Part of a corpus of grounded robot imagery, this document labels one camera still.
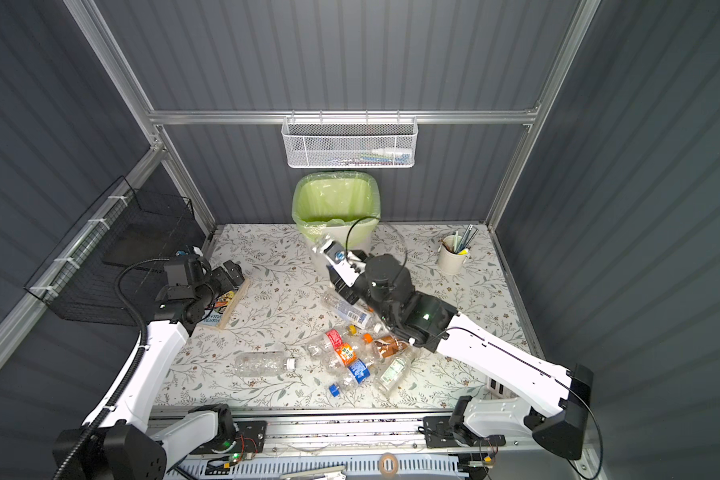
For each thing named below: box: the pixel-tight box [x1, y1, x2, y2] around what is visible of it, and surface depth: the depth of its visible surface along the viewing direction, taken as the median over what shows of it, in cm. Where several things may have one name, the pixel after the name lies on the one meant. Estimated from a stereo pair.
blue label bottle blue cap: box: [328, 358, 373, 398], surface depth 81 cm
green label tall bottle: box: [374, 346, 417, 397], surface depth 82 cm
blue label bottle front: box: [312, 239, 346, 264], surface depth 52 cm
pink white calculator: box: [486, 376, 505, 396], surface depth 80 cm
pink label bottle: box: [306, 328, 344, 358], surface depth 86 cm
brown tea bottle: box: [375, 335, 408, 359], surface depth 86 cm
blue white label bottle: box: [323, 291, 373, 329], surface depth 93 cm
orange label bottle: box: [336, 334, 374, 367], surface depth 85 cm
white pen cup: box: [438, 235, 469, 275], surface depth 101 cm
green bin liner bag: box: [292, 172, 381, 242], surface depth 98 cm
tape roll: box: [379, 452, 398, 477], surface depth 72 cm
